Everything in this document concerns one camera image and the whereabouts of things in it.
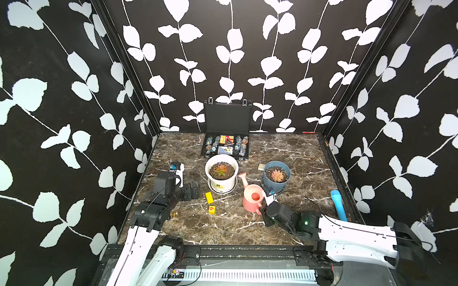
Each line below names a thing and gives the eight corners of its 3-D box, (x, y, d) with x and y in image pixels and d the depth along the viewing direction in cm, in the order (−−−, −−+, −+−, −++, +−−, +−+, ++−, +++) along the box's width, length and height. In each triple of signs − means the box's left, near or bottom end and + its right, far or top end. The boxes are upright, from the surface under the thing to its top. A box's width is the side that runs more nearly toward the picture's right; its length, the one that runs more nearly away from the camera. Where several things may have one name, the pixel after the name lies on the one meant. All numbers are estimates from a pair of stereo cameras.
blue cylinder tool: (338, 221, 86) (342, 218, 83) (328, 192, 96) (331, 189, 93) (347, 221, 86) (351, 218, 83) (335, 192, 96) (338, 189, 93)
